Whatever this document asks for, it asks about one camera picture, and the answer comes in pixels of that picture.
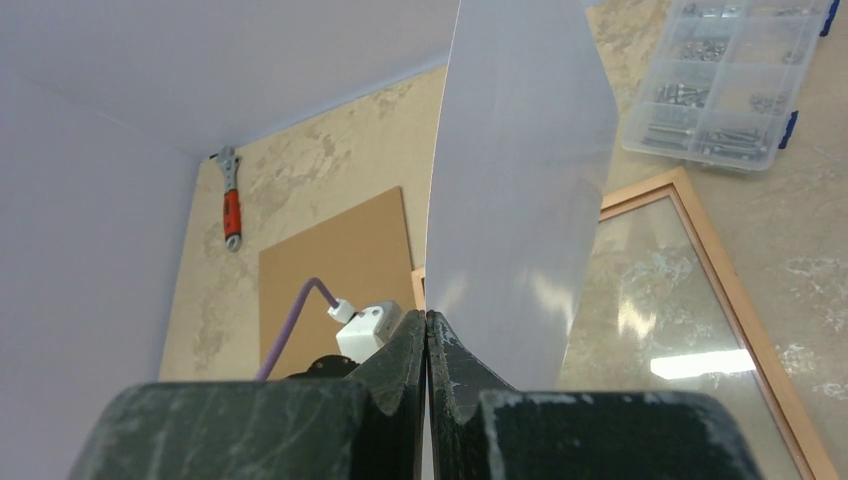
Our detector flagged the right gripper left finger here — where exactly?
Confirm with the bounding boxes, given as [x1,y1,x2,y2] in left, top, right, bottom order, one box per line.
[70,311,426,479]

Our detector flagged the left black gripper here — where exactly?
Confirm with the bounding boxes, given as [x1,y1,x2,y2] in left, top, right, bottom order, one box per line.
[286,354,360,380]

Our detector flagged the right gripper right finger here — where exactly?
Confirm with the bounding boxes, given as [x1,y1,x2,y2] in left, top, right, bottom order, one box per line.
[427,311,762,479]

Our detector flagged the brown cardboard backing board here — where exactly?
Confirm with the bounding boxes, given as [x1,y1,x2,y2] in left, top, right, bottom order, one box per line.
[258,187,415,359]

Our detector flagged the copper wooden picture frame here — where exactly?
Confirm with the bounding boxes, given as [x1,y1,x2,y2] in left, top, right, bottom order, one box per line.
[410,166,841,480]

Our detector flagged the plant photo print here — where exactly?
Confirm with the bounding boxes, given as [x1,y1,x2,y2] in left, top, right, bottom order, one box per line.
[425,1,619,390]

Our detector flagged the clear plastic screw box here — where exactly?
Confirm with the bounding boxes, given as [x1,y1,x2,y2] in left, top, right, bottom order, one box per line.
[621,0,840,173]

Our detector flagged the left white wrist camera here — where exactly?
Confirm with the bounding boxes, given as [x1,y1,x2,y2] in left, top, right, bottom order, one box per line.
[327,299,403,364]

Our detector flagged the red handled adjustable wrench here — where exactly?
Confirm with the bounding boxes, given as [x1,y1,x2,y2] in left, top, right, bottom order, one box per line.
[215,146,242,252]

